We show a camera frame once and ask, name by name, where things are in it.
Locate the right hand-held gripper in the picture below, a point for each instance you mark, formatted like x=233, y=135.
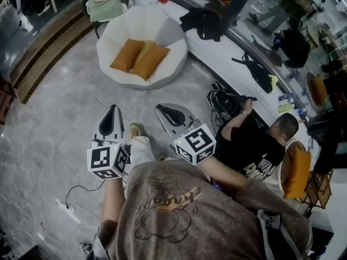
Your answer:
x=196, y=142

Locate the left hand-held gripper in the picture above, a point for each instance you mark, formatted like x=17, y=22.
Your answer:
x=99, y=158

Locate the yellow cushion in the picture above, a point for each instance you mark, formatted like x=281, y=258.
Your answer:
x=145, y=49

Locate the white round lounge chair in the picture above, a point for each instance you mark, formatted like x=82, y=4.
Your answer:
x=130, y=23

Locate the person's right forearm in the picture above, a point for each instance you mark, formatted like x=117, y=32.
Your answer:
x=225, y=172

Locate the person's left forearm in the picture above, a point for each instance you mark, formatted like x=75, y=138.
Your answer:
x=112, y=199

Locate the person's tan shoe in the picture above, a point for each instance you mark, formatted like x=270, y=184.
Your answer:
x=136, y=130

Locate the person's beige trousers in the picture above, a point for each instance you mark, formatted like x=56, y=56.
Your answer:
x=142, y=149

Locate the black backpack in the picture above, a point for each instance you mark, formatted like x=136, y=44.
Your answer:
x=223, y=101

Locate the white long bench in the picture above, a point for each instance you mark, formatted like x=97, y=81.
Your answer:
x=217, y=55

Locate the white power strip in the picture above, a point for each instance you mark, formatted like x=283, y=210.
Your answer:
x=66, y=207

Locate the person's brown t-shirt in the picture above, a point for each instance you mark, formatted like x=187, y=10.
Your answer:
x=189, y=213

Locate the black waist bag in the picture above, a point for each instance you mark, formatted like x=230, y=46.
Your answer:
x=260, y=72

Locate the black jacket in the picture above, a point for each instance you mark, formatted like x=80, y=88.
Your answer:
x=200, y=23

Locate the wooden step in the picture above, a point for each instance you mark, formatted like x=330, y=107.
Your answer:
x=46, y=53

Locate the yellow-green cloth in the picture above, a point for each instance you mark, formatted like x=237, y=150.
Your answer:
x=273, y=80

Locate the dark wooden stand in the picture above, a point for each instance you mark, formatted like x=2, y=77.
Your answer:
x=5, y=101

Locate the green packet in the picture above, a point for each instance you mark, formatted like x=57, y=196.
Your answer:
x=284, y=108

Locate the blue packets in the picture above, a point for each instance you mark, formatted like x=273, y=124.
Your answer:
x=286, y=97

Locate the red packet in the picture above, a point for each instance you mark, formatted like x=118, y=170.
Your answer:
x=163, y=0

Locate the green knitted blanket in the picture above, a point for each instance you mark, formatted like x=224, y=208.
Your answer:
x=105, y=9

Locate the white armchair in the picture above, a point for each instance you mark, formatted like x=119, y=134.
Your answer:
x=282, y=168

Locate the black pillar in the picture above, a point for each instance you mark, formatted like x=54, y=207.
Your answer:
x=234, y=7

